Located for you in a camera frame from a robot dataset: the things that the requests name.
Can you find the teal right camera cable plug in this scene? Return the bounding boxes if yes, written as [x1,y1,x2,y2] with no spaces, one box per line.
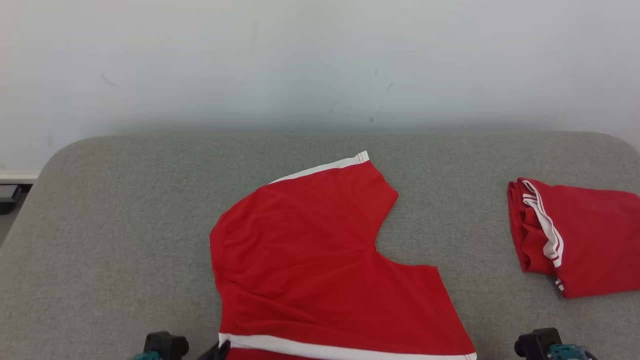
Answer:
[547,344,598,360]

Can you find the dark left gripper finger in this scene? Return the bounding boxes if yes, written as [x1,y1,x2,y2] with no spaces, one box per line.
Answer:
[196,340,232,360]

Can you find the red shorts with white stripe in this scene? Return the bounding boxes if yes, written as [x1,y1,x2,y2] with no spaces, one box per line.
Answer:
[209,150,478,360]

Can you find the red basketball jersey number 23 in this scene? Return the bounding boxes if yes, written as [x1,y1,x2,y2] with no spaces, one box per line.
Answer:
[507,176,640,300]

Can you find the grey furniture base with caster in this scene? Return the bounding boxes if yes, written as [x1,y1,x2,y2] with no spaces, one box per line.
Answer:
[0,184,23,216]

